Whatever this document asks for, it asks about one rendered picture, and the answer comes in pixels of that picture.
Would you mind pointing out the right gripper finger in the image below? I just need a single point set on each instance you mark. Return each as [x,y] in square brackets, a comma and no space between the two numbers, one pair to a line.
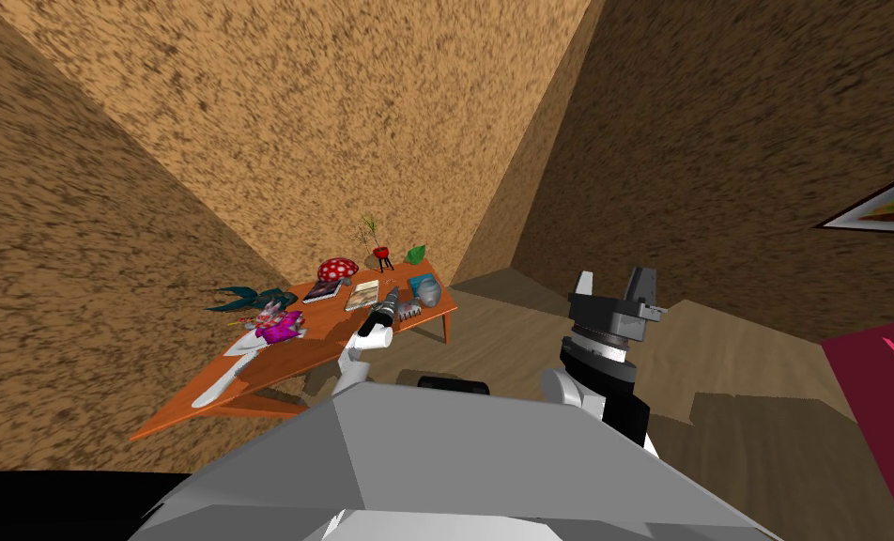
[584,284]
[642,289]

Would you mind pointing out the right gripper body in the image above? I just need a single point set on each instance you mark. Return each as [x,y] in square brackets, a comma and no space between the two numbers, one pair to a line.
[614,314]

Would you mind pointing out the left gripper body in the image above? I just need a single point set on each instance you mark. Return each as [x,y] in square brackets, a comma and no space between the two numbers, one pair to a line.
[388,303]

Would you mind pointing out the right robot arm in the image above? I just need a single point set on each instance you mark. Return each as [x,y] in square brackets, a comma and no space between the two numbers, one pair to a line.
[601,379]

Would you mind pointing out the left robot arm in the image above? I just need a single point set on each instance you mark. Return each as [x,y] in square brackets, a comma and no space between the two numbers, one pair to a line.
[364,347]

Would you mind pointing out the grey toothed object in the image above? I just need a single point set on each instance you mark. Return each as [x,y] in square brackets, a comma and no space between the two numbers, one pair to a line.
[409,310]

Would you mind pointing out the pale book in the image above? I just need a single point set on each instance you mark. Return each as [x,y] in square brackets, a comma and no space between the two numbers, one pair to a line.
[362,294]

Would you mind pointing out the blue-grey vase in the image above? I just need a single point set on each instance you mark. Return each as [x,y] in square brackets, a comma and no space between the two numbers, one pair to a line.
[427,291]

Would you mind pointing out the plant in red pot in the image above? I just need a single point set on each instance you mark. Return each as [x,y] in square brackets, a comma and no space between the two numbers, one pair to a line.
[380,252]

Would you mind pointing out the green leaf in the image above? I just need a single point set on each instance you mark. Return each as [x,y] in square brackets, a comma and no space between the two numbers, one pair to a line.
[416,255]

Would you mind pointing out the red white-dotted mushroom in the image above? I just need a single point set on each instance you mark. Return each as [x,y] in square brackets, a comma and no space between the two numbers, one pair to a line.
[339,269]

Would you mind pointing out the dark book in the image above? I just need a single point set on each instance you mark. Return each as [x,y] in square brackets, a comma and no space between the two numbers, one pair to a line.
[322,291]

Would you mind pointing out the orange wooden table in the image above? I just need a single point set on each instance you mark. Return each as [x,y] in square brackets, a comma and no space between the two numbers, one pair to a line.
[304,359]

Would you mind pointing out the pink flower bunch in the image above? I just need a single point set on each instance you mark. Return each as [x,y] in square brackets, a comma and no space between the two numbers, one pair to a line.
[282,327]

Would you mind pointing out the teal leafy plant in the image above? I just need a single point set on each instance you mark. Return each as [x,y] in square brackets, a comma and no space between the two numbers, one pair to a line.
[255,298]

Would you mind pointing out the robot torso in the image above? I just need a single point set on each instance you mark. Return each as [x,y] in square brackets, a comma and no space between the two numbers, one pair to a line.
[447,458]

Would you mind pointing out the white spoon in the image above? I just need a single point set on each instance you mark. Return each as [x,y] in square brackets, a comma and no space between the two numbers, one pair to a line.
[225,379]

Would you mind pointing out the dark red furniture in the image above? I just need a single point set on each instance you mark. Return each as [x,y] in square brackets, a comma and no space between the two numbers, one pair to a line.
[886,406]

